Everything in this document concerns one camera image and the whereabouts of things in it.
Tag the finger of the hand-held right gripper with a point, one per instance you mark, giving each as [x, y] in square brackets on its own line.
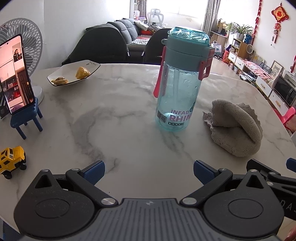
[263, 168]
[291, 164]

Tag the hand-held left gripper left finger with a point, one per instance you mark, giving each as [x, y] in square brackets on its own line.
[94, 172]

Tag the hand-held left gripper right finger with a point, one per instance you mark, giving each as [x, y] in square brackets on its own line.
[203, 172]

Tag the grey towel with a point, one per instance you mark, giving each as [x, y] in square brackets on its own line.
[238, 129]

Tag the teal plastic water bottle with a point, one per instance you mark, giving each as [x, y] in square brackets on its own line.
[178, 92]

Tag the pink plastic stool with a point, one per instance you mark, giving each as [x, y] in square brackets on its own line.
[288, 118]

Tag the microwave oven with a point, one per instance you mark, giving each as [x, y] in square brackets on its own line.
[285, 89]

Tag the white drawer cabinet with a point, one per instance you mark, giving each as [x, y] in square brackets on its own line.
[266, 85]

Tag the yellow toy car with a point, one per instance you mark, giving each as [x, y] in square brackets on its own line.
[11, 160]

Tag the blue chair-shaped phone stand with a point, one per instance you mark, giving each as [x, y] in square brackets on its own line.
[25, 118]

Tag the framed bear picture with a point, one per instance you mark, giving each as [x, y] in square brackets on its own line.
[276, 69]

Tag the brown food pieces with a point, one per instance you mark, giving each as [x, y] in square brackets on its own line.
[60, 81]

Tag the red patterned cloth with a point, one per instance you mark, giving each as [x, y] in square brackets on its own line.
[256, 69]

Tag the yellow food piece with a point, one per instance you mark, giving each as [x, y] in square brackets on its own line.
[82, 73]

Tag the white plate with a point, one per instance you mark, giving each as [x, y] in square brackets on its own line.
[69, 71]

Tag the red bag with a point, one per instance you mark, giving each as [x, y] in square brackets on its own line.
[226, 56]

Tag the small round mirror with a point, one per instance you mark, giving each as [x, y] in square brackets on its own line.
[249, 49]

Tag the wooden shelf cabinet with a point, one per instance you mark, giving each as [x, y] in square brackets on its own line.
[240, 46]

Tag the smartphone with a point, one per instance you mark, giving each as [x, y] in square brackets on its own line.
[16, 76]

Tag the white paper bag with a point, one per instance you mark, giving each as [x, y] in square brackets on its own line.
[217, 48]

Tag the black dining chair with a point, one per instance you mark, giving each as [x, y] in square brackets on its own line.
[155, 47]
[99, 46]

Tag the green potted plant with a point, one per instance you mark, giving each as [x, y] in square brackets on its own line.
[239, 29]

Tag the dark grey sofa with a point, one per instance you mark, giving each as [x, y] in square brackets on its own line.
[126, 30]

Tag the white desk fan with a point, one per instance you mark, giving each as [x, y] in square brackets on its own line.
[30, 41]

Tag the grey curtain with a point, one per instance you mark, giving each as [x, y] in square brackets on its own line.
[210, 14]

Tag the white office chair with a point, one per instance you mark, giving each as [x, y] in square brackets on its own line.
[155, 16]

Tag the red knot wall ornament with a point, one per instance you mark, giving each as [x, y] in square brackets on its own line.
[279, 15]

